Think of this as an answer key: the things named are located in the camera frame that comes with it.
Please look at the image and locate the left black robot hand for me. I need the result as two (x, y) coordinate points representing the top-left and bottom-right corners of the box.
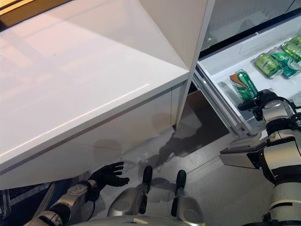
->
(88, 161), (130, 189)

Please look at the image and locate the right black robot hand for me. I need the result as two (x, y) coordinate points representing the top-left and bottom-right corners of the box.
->
(238, 89), (280, 111)

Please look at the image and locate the orange green drink can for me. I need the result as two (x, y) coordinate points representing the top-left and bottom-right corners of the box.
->
(229, 69), (260, 103)

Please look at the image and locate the white fridge drawer bin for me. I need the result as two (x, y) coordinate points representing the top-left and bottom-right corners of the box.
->
(196, 14), (301, 137)

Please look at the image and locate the steel fridge door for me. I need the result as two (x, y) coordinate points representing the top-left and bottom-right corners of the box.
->
(199, 0), (301, 58)

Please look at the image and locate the white fridge housing panel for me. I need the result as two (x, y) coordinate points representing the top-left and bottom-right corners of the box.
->
(138, 0), (216, 127)

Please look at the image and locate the light green drink can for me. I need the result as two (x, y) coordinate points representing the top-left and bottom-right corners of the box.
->
(254, 53), (283, 80)

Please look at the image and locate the dark green drink can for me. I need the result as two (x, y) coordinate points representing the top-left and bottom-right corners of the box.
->
(270, 50), (301, 80)

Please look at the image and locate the grey glossy counter cabinet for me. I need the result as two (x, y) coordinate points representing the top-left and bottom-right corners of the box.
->
(0, 83), (188, 190)

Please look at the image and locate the yellow backlit window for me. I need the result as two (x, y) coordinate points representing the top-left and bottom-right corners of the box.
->
(0, 0), (73, 17)

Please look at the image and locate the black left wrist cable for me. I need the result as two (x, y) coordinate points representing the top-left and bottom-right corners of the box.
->
(86, 188), (99, 216)

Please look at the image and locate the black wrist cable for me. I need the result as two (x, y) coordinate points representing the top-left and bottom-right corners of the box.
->
(86, 188), (99, 216)
(279, 97), (301, 128)

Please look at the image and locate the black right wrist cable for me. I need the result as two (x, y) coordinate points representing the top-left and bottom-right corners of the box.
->
(279, 97), (301, 128)

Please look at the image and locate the silver drawer slide rail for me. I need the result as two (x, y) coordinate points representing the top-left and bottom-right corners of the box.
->
(191, 65), (259, 138)

